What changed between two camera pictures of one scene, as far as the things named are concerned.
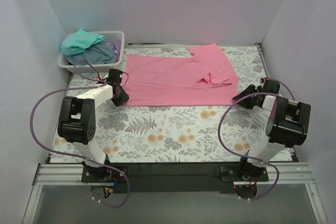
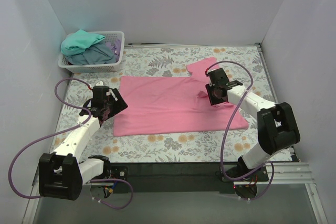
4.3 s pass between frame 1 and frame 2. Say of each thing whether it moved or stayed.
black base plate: stayed
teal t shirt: stayed
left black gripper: moved
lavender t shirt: stayed
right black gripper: moved
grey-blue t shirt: stayed
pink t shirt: moved
